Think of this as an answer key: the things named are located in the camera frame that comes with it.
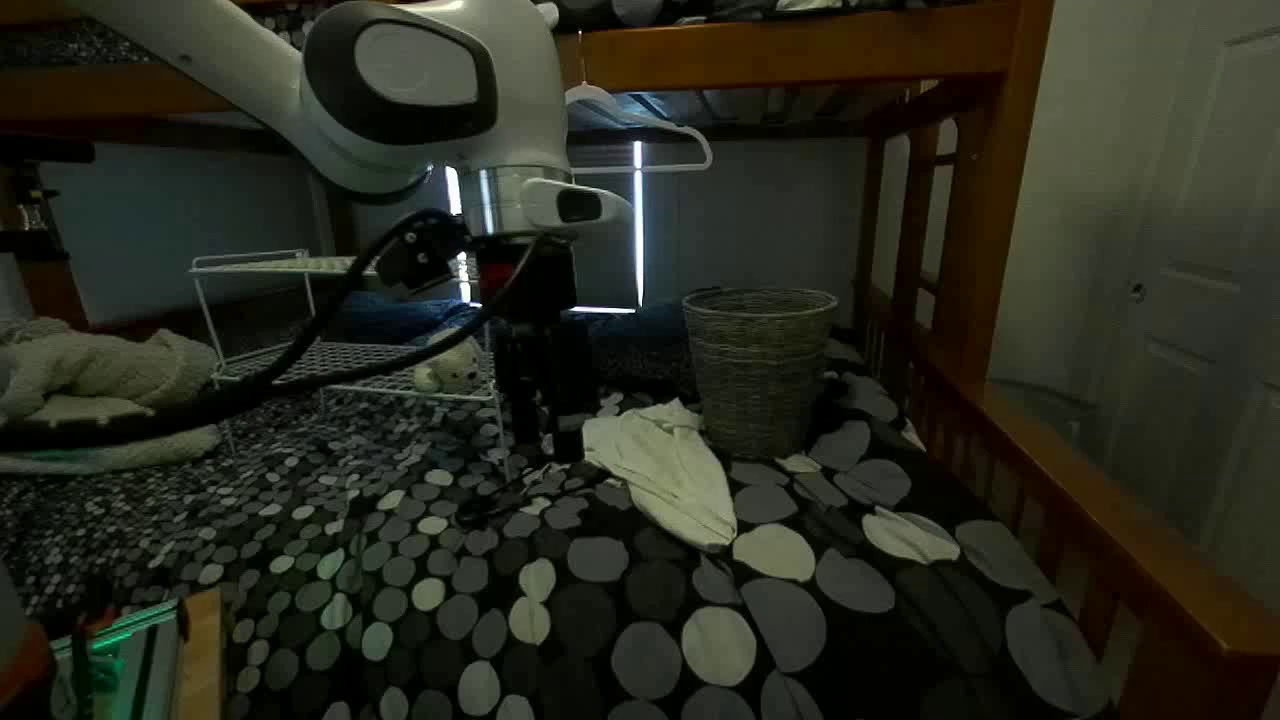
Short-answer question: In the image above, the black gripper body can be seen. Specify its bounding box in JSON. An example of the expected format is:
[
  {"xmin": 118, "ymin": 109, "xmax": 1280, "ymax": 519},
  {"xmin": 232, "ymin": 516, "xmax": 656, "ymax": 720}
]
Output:
[{"xmin": 473, "ymin": 233, "xmax": 601, "ymax": 407}]

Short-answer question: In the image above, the white cloth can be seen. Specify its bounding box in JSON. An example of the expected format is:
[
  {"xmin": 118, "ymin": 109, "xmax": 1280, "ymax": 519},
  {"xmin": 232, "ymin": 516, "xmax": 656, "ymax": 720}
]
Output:
[{"xmin": 580, "ymin": 395, "xmax": 740, "ymax": 553}]

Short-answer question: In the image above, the woven wicker basket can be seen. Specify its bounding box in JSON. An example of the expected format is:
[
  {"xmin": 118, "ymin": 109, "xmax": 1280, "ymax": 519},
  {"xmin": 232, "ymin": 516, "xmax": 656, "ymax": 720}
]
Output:
[{"xmin": 678, "ymin": 284, "xmax": 840, "ymax": 465}]

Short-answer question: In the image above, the cream plush toy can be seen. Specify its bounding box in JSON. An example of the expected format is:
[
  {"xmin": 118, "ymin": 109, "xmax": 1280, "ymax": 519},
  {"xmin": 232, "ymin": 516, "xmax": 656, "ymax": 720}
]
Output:
[{"xmin": 405, "ymin": 340, "xmax": 493, "ymax": 398}]

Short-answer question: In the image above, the black polka dot hamper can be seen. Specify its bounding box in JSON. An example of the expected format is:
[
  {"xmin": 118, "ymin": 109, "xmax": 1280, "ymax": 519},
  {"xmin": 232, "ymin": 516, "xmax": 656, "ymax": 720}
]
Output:
[{"xmin": 0, "ymin": 335, "xmax": 1116, "ymax": 720}]

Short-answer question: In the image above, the white plastic clothes hanger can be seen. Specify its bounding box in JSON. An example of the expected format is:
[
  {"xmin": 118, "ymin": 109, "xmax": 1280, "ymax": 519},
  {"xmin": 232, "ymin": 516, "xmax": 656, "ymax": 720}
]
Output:
[{"xmin": 564, "ymin": 79, "xmax": 716, "ymax": 175}]

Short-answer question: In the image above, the grey window blind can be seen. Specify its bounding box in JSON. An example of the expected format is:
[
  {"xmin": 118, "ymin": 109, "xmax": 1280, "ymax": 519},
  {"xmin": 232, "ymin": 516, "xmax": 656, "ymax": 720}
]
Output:
[{"xmin": 434, "ymin": 130, "xmax": 871, "ymax": 321}]

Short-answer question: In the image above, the white pillow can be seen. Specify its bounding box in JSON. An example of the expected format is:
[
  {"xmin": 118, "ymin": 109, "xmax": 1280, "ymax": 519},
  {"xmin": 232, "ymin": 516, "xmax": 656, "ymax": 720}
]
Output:
[{"xmin": 0, "ymin": 392, "xmax": 229, "ymax": 479}]

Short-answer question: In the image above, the crumpled white blanket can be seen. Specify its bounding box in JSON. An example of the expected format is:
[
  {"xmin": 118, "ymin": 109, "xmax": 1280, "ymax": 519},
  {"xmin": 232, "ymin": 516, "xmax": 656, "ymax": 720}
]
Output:
[{"xmin": 0, "ymin": 317, "xmax": 223, "ymax": 423}]

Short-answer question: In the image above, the white panel door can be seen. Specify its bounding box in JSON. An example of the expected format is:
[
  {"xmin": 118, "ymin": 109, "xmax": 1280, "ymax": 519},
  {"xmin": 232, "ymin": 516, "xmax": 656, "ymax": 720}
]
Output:
[{"xmin": 1065, "ymin": 0, "xmax": 1280, "ymax": 608}]

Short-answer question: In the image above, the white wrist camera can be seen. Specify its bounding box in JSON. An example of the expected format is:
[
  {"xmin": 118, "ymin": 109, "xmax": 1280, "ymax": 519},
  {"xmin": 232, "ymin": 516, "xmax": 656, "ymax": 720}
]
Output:
[{"xmin": 515, "ymin": 173, "xmax": 632, "ymax": 233}]

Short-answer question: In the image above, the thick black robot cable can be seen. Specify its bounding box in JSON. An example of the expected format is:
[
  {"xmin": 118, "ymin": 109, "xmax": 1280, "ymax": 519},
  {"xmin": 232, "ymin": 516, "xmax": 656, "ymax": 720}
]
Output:
[{"xmin": 0, "ymin": 207, "xmax": 498, "ymax": 456}]

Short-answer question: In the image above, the white wire rack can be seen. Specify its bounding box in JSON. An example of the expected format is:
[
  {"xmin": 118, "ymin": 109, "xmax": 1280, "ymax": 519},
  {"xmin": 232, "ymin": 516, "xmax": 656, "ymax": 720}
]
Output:
[{"xmin": 189, "ymin": 245, "xmax": 504, "ymax": 407}]

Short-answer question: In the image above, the wooden bunk bed frame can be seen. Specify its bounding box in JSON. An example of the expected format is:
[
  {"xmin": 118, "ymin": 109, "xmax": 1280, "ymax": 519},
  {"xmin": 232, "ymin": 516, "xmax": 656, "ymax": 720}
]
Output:
[{"xmin": 0, "ymin": 0, "xmax": 1280, "ymax": 720}]

